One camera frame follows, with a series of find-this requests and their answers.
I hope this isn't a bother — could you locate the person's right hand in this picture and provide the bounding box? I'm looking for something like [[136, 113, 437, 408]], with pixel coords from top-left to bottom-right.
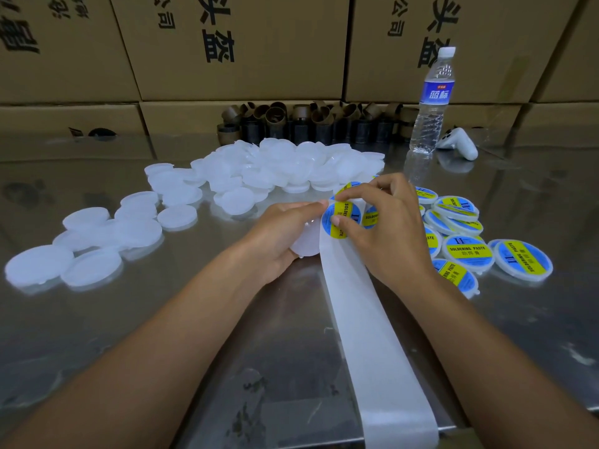
[[329, 173, 441, 297]]

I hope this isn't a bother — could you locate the person's left hand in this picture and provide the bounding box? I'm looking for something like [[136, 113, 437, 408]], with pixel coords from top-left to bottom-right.
[[241, 201, 331, 288]]

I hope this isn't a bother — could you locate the pile of white plastic lids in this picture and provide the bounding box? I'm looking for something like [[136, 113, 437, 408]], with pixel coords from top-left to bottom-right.
[[4, 137, 387, 294]]

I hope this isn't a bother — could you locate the sticker roll with backing strip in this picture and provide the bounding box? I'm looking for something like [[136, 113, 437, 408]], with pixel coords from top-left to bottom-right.
[[318, 180, 441, 449]]

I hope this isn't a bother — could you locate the person's left forearm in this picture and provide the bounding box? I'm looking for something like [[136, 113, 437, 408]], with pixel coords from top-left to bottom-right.
[[4, 257, 268, 449]]

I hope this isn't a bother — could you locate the person's right forearm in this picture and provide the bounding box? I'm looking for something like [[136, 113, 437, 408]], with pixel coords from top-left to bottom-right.
[[412, 271, 599, 449]]

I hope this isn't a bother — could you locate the white handheld controller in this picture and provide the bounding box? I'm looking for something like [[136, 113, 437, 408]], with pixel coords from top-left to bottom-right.
[[437, 127, 479, 162]]

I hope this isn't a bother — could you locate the row of dark cardboard tubes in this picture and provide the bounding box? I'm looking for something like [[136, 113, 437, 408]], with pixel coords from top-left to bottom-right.
[[217, 100, 417, 146]]

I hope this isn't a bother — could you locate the clear plastic water bottle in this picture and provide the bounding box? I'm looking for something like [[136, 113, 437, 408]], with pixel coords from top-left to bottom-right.
[[409, 46, 458, 157]]

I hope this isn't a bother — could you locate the stack of brown cardboard boxes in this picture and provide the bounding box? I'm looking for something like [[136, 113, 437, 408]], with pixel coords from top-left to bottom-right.
[[0, 0, 599, 137]]

